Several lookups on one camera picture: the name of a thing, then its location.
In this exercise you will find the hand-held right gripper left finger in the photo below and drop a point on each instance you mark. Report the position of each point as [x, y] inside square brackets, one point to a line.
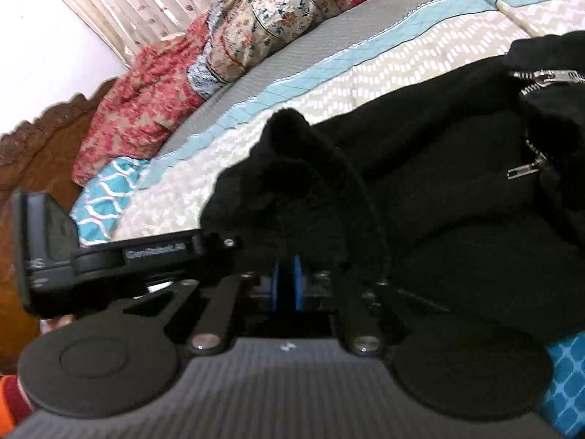
[275, 289]

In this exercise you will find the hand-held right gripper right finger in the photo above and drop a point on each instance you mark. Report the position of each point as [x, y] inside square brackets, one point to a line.
[298, 289]

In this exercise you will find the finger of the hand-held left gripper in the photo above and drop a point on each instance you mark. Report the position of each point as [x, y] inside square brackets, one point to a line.
[226, 242]

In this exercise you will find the black pants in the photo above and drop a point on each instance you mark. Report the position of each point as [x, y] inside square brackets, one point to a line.
[434, 192]

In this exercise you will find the teal lattice pillow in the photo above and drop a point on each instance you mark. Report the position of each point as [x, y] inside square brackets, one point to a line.
[109, 192]

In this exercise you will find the carved wooden headboard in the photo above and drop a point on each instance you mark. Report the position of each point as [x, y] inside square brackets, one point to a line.
[36, 146]

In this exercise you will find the red floral quilt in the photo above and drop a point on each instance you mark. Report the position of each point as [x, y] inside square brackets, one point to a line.
[137, 114]

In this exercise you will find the person's orange clothing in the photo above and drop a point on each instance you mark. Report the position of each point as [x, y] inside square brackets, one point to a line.
[11, 400]

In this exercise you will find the patchwork patterned bedspread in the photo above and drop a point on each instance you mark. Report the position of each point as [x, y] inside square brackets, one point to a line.
[365, 45]

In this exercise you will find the leaf print curtain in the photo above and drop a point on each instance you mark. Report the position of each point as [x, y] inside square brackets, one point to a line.
[137, 0]

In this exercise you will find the white stick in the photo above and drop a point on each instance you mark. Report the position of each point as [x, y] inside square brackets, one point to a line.
[516, 13]

